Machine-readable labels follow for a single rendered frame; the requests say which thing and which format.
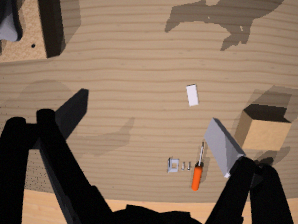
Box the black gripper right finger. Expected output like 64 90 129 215
204 118 294 224

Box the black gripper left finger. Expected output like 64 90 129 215
0 88 121 224

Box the orange-handled screwdriver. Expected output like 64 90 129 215
191 145 203 191

